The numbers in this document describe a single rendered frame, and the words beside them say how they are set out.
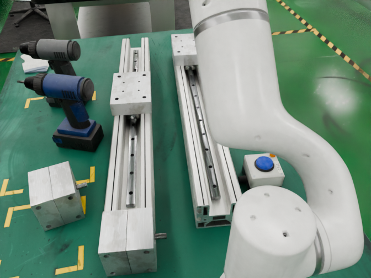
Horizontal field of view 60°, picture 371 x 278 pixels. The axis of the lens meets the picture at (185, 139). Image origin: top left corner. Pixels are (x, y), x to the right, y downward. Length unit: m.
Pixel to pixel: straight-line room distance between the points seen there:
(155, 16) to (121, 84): 1.36
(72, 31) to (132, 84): 1.41
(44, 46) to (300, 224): 0.87
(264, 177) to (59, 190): 0.46
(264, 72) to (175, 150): 0.58
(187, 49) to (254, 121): 0.80
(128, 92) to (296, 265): 0.68
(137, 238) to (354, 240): 0.37
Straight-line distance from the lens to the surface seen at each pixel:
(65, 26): 2.31
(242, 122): 0.34
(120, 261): 0.65
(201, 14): 0.38
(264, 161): 0.79
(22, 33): 3.79
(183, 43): 1.16
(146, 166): 0.75
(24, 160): 0.98
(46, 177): 0.77
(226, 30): 0.36
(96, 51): 1.44
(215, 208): 0.72
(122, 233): 0.64
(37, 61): 1.40
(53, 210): 0.75
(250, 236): 0.33
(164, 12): 2.28
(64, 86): 0.83
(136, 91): 0.92
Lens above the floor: 1.41
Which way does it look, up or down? 43 degrees down
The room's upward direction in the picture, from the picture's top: 1 degrees counter-clockwise
